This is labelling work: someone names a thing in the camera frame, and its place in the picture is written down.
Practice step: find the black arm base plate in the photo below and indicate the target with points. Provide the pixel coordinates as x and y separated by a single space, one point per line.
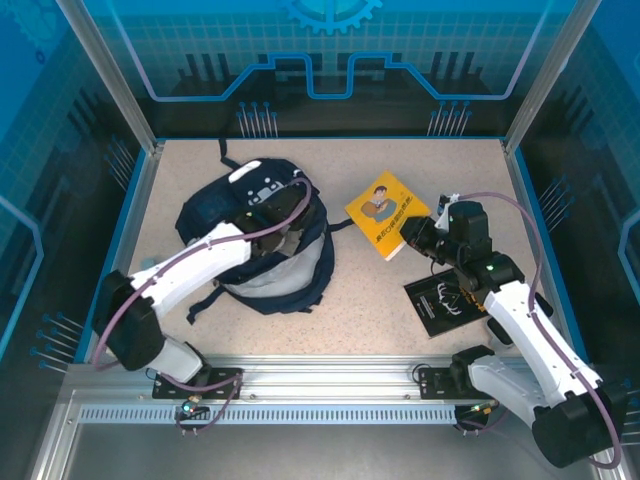
435 385
225 392

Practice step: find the yellow book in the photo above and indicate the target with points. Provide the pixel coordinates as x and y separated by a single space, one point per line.
385 225

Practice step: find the black book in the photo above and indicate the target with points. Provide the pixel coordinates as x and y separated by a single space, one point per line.
440 315

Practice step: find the blue printed enclosure panel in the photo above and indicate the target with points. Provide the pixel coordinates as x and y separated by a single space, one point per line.
325 50

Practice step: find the small connector with LED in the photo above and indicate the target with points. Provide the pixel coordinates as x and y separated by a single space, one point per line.
480 410
189 406

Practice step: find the navy blue backpack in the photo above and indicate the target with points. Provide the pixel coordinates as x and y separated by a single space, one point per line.
320 250

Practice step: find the dark blue side panel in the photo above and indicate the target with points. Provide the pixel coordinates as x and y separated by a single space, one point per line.
40 150
600 150

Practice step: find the aluminium corner post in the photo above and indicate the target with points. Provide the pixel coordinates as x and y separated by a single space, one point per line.
545 85
117 85

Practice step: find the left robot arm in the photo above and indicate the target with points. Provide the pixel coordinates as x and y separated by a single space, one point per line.
200 255

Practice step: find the aluminium frame rail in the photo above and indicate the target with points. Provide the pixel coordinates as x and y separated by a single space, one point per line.
325 375

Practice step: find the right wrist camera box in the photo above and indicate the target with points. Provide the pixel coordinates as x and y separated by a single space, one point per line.
445 205

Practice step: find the grey-blue pencil case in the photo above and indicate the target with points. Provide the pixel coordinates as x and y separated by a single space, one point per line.
149 261

